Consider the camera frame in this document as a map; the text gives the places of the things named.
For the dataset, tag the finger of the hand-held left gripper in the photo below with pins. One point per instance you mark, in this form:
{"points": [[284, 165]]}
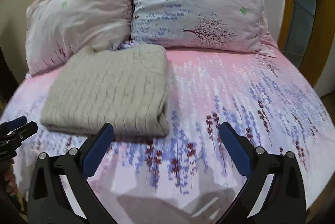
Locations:
{"points": [[24, 130], [16, 122]]}

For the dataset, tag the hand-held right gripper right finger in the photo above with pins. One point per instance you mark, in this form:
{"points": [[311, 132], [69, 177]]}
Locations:
{"points": [[235, 146]]}

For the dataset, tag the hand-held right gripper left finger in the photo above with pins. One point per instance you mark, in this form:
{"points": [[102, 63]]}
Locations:
{"points": [[97, 146]]}

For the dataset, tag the person's left hand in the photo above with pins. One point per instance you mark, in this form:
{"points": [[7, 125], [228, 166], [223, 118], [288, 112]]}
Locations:
{"points": [[11, 182]]}

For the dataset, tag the pink floral bed sheet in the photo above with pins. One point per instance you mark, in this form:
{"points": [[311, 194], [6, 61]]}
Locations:
{"points": [[235, 108]]}

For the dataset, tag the pink floral pillow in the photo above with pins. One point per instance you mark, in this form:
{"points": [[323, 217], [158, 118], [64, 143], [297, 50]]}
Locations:
{"points": [[78, 17]]}

